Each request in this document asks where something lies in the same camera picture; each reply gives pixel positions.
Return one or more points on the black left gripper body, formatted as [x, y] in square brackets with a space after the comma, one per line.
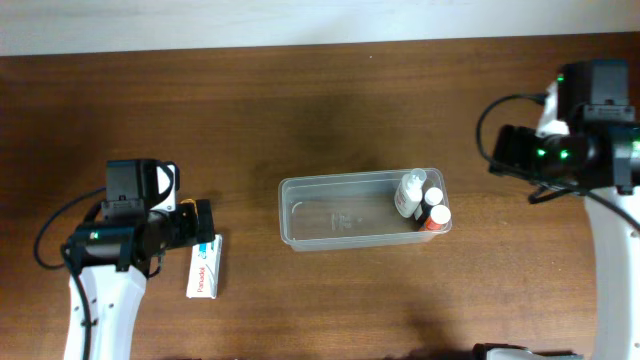
[203, 221]

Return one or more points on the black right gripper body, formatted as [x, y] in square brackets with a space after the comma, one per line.
[507, 148]

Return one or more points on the white Panadol box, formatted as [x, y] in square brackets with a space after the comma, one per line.
[204, 269]

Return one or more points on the dark bottle white cap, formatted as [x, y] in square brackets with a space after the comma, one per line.
[431, 198]

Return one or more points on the orange bottle white cap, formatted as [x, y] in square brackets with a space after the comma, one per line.
[439, 216]

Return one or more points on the white spray bottle clear cap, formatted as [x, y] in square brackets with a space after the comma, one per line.
[409, 192]

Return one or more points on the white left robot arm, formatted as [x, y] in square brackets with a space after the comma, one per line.
[111, 262]

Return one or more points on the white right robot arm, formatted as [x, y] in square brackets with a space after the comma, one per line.
[587, 144]

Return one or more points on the clear plastic container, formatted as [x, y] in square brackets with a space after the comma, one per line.
[345, 211]

